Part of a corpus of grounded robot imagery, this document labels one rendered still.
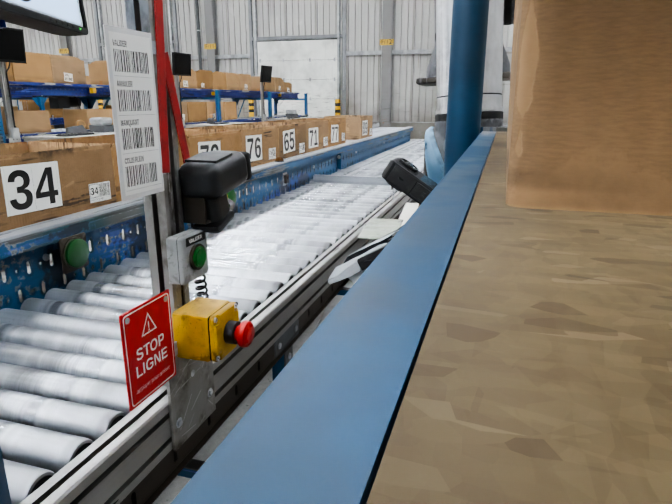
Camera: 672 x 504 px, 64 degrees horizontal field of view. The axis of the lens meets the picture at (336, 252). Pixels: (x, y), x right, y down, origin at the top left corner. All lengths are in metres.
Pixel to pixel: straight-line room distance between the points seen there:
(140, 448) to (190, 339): 0.16
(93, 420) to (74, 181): 0.82
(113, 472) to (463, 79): 0.61
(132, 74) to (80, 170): 0.85
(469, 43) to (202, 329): 0.52
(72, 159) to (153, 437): 0.88
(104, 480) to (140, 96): 0.47
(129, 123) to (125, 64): 0.07
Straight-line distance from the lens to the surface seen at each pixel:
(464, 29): 0.45
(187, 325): 0.79
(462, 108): 0.45
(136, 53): 0.73
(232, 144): 2.23
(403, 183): 0.65
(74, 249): 1.42
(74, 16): 0.85
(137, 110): 0.72
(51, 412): 0.88
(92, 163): 1.58
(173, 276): 0.78
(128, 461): 0.80
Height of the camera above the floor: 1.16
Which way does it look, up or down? 16 degrees down
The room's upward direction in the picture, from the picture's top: straight up
